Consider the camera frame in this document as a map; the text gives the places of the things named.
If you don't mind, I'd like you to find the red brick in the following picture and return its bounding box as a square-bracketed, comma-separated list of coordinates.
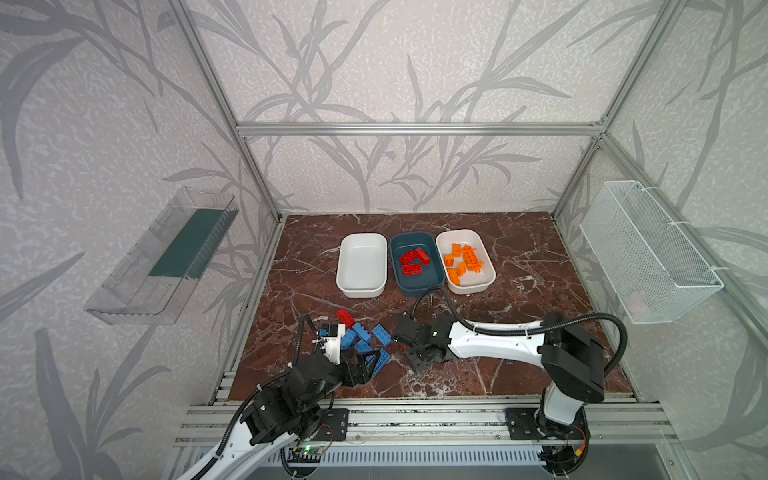
[402, 263, 422, 277]
[336, 308, 356, 329]
[414, 248, 431, 266]

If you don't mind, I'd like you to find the red brick sloped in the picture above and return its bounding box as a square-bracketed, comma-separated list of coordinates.
[399, 249, 418, 265]

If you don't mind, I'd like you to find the orange lego chassis plate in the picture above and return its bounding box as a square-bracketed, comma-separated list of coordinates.
[461, 245, 484, 273]

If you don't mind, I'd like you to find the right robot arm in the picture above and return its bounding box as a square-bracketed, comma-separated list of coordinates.
[394, 314, 605, 426]

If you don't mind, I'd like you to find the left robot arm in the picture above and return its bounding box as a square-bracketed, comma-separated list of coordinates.
[181, 349, 383, 479]

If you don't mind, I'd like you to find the blue brick lower middle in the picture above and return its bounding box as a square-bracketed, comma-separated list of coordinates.
[355, 341, 372, 354]

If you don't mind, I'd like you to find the blue brick upside down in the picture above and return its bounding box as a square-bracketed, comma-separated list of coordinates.
[373, 350, 391, 376]

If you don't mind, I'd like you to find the blue brick long left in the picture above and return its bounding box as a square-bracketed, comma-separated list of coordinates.
[341, 329, 358, 350]

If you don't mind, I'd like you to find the blue brick centre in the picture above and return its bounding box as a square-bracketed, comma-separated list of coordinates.
[372, 324, 392, 346]

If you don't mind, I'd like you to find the blue brick upper left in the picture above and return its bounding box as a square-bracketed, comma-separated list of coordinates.
[352, 323, 372, 343]

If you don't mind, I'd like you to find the right white plastic bin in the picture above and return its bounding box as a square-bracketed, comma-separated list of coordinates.
[436, 229, 496, 295]

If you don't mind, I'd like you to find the white plastic bin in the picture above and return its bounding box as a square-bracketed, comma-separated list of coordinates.
[436, 229, 496, 295]
[336, 233, 387, 299]

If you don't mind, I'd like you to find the green circuit board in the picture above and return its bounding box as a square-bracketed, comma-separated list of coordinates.
[286, 445, 324, 464]

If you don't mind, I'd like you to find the teal plastic bin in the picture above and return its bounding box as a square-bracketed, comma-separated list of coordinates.
[390, 231, 446, 297]

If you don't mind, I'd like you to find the left white plastic bin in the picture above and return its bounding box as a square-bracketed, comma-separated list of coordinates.
[336, 233, 387, 299]

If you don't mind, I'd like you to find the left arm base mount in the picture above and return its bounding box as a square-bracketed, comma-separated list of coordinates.
[299, 408, 350, 442]

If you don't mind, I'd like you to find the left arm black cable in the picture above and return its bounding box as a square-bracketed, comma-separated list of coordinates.
[188, 313, 319, 480]

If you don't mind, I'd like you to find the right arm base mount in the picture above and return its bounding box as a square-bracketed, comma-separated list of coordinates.
[504, 407, 591, 441]

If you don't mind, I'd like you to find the clear wall shelf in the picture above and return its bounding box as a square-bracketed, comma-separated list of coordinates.
[84, 187, 239, 326]

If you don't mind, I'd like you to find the white wire basket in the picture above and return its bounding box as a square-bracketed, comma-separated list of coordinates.
[580, 180, 724, 325]

